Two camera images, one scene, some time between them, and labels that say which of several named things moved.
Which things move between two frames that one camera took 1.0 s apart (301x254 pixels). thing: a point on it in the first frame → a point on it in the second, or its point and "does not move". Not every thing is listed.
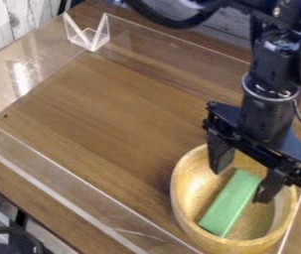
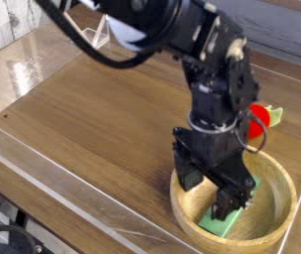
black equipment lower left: (21, 241) does not move
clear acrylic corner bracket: (87, 39) does not move
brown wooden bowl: (260, 224) does not move
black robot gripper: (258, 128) → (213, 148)
